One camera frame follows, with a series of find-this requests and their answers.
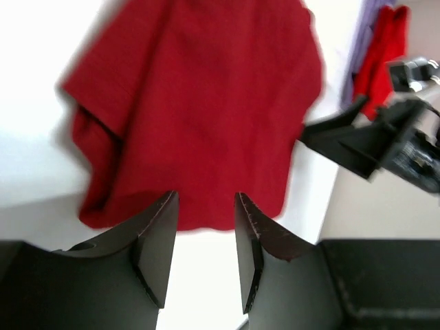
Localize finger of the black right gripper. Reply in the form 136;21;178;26
300;126;378;179
304;95;368;133

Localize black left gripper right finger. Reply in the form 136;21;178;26
234;193;439;329

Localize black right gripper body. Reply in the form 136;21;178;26
371;98;439;195

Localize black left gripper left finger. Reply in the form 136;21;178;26
1;191;179;329

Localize dark red t-shirt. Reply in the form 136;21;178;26
62;1;322;231

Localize folded bright red t-shirt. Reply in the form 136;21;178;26
353;5;410;120

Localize folded lavender t-shirt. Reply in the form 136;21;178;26
340;0;395;109

